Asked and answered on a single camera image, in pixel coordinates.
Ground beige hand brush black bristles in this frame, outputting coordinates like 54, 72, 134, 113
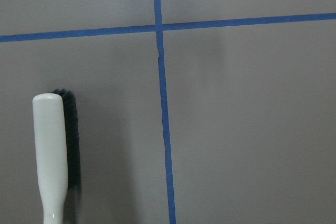
32, 89, 81, 223

